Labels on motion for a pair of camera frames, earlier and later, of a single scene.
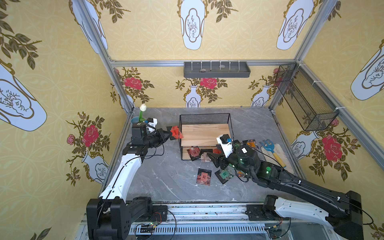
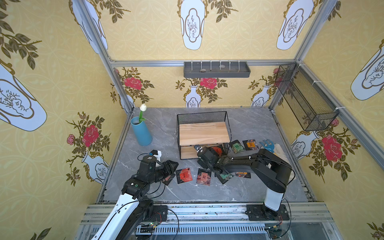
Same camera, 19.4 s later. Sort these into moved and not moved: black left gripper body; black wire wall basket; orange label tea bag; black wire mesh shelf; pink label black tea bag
Moved: black left gripper body
Not moved: black wire wall basket; black wire mesh shelf; pink label black tea bag; orange label tea bag
